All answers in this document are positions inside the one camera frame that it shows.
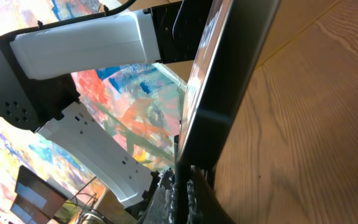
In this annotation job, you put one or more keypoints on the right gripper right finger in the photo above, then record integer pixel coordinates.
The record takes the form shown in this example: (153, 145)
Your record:
(204, 207)

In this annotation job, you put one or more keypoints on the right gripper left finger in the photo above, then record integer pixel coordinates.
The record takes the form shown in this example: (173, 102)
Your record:
(161, 207)

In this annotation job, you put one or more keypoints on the colourful painted backdrop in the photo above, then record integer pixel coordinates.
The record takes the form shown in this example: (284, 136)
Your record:
(138, 105)

